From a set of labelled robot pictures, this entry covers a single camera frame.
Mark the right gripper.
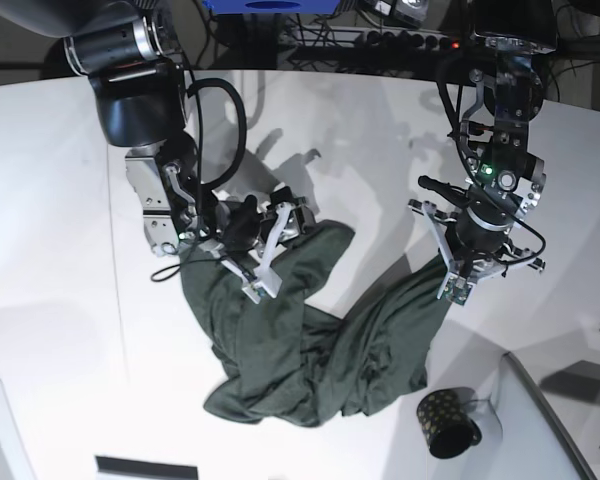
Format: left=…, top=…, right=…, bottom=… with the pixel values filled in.
left=199, top=186, right=316, bottom=304

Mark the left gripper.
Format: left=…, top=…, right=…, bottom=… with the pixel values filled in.
left=408, top=176, right=545, bottom=304

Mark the dark green t-shirt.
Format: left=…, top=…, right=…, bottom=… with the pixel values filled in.
left=180, top=221, right=449, bottom=428

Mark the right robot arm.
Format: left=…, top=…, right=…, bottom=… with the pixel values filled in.
left=0, top=1, right=314, bottom=303

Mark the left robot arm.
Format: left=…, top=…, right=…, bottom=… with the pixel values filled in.
left=409, top=1, right=557, bottom=305

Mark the grey metal side table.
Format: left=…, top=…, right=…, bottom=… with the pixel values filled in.
left=494, top=353, right=600, bottom=479

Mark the black mug with gold dots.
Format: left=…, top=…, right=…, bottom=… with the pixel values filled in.
left=416, top=389, right=482, bottom=460

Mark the black power strip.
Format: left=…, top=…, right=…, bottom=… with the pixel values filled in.
left=280, top=25, right=461, bottom=52

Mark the blue box with oval hole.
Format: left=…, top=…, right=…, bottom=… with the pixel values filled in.
left=202, top=0, right=340, bottom=15

